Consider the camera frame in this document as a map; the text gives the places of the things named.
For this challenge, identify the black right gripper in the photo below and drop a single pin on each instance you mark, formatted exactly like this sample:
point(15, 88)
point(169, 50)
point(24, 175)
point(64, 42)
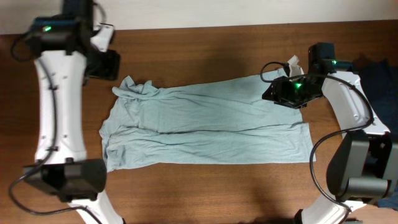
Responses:
point(280, 90)

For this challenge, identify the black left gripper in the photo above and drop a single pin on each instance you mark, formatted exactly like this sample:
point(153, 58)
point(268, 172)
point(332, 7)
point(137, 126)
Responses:
point(106, 66)

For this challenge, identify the light teal t-shirt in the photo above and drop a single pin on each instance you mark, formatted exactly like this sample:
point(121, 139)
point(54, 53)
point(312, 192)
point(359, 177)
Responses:
point(224, 122)

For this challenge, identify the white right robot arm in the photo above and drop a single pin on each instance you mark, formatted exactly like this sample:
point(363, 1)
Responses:
point(363, 168)

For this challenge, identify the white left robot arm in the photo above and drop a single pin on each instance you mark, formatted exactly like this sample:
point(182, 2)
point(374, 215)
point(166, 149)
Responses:
point(68, 49)

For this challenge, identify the dark blue folded garment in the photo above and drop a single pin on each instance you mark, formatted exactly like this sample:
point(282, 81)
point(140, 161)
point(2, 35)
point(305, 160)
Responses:
point(379, 83)

